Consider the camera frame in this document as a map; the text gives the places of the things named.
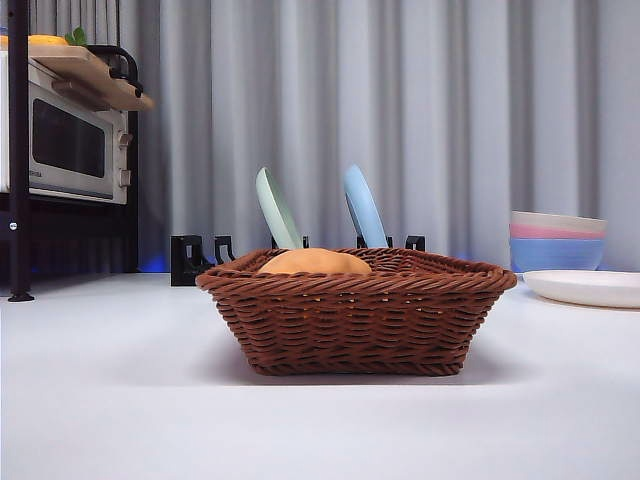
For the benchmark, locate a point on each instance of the pink bowl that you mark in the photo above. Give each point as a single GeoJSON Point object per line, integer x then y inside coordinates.
{"type": "Point", "coordinates": [550, 232]}

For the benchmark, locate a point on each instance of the brown woven wicker basket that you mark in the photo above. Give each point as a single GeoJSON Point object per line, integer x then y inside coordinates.
{"type": "Point", "coordinates": [350, 320]}

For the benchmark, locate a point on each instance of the light blue plate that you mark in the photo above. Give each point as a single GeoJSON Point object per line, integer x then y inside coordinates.
{"type": "Point", "coordinates": [365, 210]}

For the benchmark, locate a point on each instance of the brown potato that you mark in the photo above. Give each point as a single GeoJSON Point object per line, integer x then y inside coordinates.
{"type": "Point", "coordinates": [315, 262]}

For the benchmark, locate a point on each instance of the cream toaster oven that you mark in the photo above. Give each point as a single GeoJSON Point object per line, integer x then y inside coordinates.
{"type": "Point", "coordinates": [70, 140]}

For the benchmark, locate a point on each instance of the yellow food item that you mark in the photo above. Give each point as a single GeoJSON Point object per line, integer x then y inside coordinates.
{"type": "Point", "coordinates": [47, 40]}

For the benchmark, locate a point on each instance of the green leaf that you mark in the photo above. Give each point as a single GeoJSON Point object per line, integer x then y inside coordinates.
{"type": "Point", "coordinates": [77, 36]}

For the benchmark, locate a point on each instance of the pale green plate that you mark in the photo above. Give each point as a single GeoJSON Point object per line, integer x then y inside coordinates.
{"type": "Point", "coordinates": [277, 210]}

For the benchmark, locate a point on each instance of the black metal shelf frame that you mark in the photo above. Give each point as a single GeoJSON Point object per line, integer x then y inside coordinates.
{"type": "Point", "coordinates": [20, 150]}

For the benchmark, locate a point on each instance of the black dish rack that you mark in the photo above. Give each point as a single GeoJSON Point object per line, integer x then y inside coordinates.
{"type": "Point", "coordinates": [187, 260]}

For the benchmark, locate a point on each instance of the beige bowl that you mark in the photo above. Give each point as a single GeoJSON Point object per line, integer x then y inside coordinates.
{"type": "Point", "coordinates": [555, 219]}

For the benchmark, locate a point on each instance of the grey pleated curtain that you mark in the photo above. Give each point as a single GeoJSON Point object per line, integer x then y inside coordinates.
{"type": "Point", "coordinates": [375, 100]}

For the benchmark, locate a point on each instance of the wooden cutting board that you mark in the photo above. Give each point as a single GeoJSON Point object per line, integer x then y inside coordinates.
{"type": "Point", "coordinates": [85, 75]}

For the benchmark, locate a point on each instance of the white plate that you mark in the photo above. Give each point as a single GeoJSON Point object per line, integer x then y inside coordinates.
{"type": "Point", "coordinates": [585, 287]}

